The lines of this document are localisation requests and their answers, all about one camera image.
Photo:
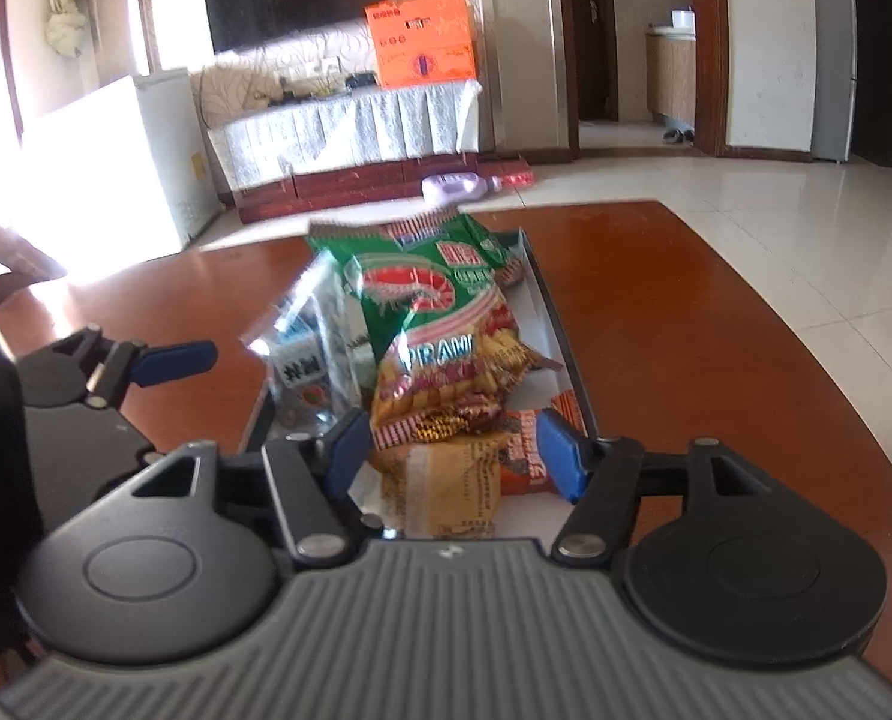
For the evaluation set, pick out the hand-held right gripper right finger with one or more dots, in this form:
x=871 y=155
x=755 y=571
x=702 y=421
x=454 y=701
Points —
x=562 y=457

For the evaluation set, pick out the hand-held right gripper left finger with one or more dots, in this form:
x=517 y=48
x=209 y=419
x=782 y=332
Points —
x=350 y=454

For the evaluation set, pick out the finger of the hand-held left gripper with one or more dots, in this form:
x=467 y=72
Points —
x=176 y=362

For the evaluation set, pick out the orange snack packet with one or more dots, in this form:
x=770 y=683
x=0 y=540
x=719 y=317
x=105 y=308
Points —
x=524 y=465

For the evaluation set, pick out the silver snack packet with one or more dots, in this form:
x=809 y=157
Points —
x=311 y=360

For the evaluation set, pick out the tan peanut packet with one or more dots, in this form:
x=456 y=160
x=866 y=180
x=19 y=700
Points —
x=446 y=491

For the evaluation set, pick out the grey shallow cardboard box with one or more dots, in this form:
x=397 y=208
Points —
x=547 y=315

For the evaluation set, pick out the wooden chair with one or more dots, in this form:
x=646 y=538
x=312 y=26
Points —
x=11 y=255

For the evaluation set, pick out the white chest freezer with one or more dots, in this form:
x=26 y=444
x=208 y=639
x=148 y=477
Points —
x=116 y=165

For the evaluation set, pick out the wooden cabinet with cloth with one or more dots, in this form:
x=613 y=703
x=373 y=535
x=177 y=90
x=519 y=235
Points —
x=341 y=135

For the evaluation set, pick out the red slipper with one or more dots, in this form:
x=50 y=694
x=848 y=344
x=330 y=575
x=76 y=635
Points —
x=515 y=179

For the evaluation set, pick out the purple bottle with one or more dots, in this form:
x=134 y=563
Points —
x=457 y=189

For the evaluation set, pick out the black device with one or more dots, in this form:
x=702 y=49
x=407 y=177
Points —
x=361 y=79

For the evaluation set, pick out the dark slippers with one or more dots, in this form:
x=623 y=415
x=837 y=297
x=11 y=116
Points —
x=678 y=136

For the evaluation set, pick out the kitchen cabinet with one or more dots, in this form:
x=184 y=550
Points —
x=671 y=79

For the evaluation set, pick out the orange cardboard box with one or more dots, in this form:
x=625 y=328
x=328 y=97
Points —
x=419 y=37

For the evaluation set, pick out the dark wooden door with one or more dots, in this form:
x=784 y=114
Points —
x=592 y=30

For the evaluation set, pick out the white pot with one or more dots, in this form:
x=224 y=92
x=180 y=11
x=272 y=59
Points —
x=682 y=19

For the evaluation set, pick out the silver refrigerator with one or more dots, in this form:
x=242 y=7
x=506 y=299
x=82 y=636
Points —
x=835 y=60

